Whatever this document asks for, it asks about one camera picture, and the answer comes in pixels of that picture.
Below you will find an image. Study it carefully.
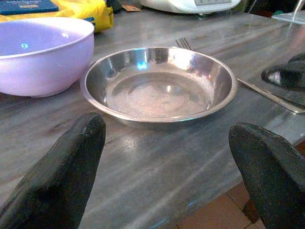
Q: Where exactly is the white rounded cooker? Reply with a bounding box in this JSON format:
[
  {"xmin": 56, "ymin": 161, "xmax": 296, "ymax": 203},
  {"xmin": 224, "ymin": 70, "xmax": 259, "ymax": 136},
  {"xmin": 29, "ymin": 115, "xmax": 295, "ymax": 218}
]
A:
[{"xmin": 139, "ymin": 0, "xmax": 243, "ymax": 14}]

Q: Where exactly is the clear acrylic stand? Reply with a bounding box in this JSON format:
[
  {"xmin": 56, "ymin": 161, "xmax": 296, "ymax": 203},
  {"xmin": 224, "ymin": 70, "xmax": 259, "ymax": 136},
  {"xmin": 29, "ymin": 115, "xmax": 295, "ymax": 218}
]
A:
[{"xmin": 271, "ymin": 0, "xmax": 305, "ymax": 25}]

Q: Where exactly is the silver metal fork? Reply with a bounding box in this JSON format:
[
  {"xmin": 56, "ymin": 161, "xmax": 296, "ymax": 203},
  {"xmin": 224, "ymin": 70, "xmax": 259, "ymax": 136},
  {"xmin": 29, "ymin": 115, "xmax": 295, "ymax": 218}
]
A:
[{"xmin": 175, "ymin": 37, "xmax": 305, "ymax": 115}]

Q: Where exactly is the round steel plate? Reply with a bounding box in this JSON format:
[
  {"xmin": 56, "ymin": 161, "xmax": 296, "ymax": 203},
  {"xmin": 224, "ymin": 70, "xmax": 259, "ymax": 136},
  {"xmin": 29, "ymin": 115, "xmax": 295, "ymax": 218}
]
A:
[{"xmin": 80, "ymin": 46, "xmax": 239, "ymax": 131}]

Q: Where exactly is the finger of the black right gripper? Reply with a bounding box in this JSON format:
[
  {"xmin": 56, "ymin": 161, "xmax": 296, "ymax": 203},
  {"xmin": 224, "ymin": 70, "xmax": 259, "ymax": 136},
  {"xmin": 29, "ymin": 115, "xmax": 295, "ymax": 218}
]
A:
[
  {"xmin": 261, "ymin": 63, "xmax": 305, "ymax": 96},
  {"xmin": 287, "ymin": 52, "xmax": 305, "ymax": 66}
]

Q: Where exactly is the lilac plastic bowl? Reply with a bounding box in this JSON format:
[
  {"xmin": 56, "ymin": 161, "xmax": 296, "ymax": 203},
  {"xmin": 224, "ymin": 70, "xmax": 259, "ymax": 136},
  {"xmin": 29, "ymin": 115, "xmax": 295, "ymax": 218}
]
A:
[{"xmin": 0, "ymin": 17, "xmax": 95, "ymax": 98}]

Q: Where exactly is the blue flat box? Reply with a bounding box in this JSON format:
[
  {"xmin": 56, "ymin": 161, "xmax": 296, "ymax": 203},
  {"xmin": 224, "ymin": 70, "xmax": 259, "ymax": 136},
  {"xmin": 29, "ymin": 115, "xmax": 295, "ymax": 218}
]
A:
[{"xmin": 0, "ymin": 0, "xmax": 59, "ymax": 15}]

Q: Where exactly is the yellow plastic package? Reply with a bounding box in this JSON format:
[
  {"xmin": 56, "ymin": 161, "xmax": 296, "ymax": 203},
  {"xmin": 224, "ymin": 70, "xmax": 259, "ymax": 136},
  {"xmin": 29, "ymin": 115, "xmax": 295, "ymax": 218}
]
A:
[{"xmin": 0, "ymin": 0, "xmax": 114, "ymax": 33}]

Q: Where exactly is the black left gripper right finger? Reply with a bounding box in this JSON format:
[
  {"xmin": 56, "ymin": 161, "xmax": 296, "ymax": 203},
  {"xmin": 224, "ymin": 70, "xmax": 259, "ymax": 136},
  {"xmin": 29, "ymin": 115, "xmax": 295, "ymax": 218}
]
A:
[{"xmin": 228, "ymin": 122, "xmax": 305, "ymax": 229}]

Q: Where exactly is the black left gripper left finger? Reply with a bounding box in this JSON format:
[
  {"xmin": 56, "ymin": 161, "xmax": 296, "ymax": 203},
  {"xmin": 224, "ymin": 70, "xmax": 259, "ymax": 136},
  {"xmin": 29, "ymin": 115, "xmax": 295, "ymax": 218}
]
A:
[{"xmin": 0, "ymin": 112, "xmax": 106, "ymax": 229}]

